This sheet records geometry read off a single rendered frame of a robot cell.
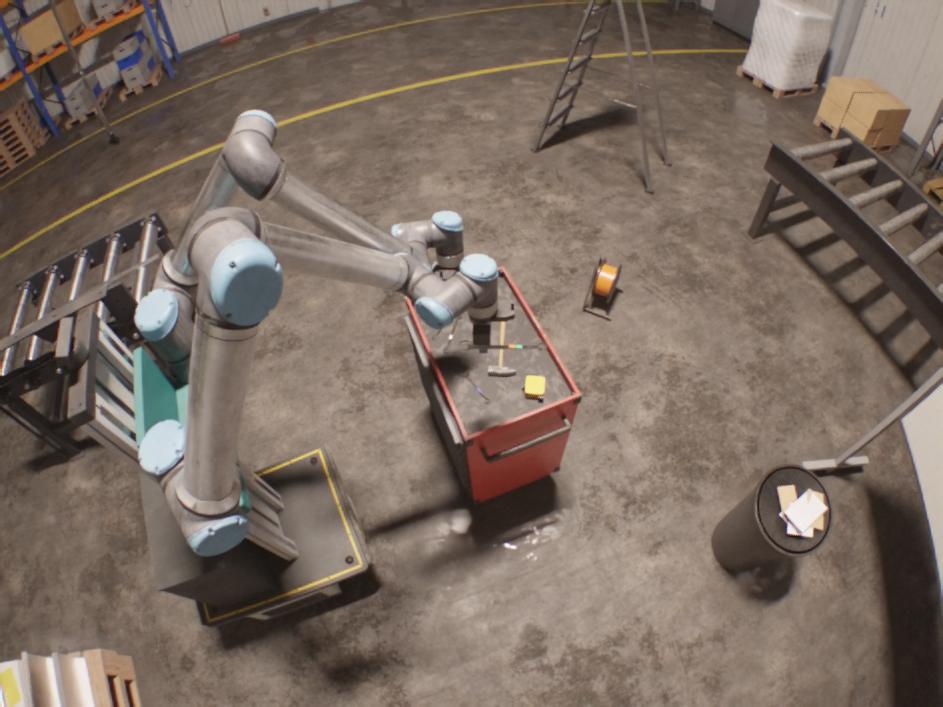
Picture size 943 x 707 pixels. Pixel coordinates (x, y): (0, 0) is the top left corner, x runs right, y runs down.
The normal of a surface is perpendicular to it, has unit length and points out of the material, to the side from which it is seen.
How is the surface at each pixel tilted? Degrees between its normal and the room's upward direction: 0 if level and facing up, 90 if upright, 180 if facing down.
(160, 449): 5
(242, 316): 84
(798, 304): 0
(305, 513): 0
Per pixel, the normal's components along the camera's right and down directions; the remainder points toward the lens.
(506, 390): -0.05, -0.57
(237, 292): 0.73, 0.47
